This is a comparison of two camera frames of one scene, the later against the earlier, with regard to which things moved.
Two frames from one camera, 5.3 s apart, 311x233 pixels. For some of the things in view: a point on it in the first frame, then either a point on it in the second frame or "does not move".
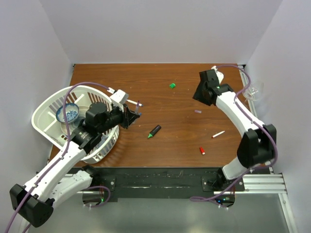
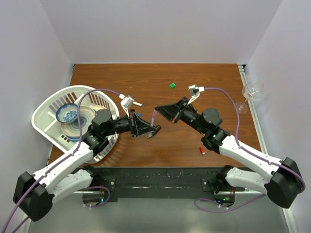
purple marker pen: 137,107 to 153,116
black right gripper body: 199,95 to 189,117
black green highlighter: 154,131 does not move
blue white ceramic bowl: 72,110 does not move
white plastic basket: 45,122 does not move
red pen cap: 202,150 does not move
